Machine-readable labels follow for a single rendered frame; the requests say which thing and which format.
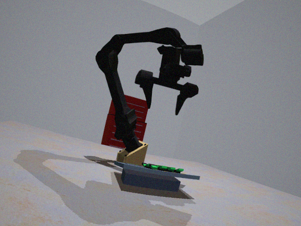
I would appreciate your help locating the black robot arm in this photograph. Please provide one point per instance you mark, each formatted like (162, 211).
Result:
(107, 60)

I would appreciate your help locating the light blue switch panel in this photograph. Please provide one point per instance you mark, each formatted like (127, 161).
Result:
(152, 176)

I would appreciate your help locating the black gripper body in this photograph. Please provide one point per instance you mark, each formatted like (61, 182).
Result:
(166, 80)

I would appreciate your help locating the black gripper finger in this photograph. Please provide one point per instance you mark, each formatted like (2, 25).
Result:
(147, 88)
(181, 99)

